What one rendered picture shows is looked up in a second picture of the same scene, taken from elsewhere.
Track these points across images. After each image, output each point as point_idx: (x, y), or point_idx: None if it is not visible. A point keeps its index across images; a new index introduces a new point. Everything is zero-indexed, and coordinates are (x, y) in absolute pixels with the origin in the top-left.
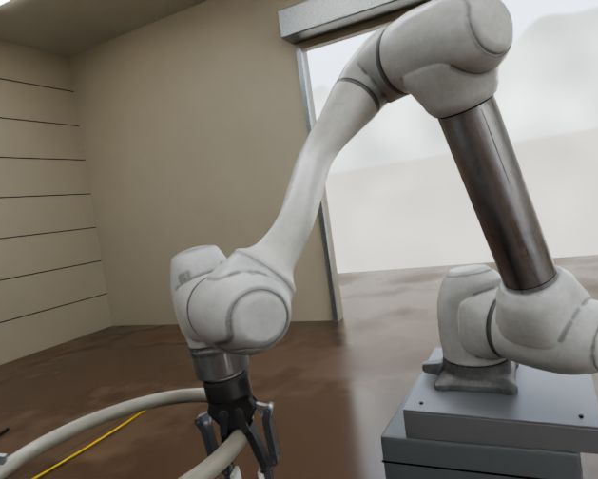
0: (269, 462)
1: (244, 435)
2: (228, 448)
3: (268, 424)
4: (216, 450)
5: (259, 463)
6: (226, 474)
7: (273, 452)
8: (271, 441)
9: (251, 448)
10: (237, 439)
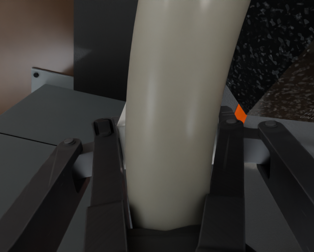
0: (88, 149)
1: (129, 203)
2: (142, 77)
3: None
4: (206, 49)
5: (115, 140)
6: (229, 120)
7: (53, 159)
8: (33, 184)
9: (120, 169)
10: (134, 159)
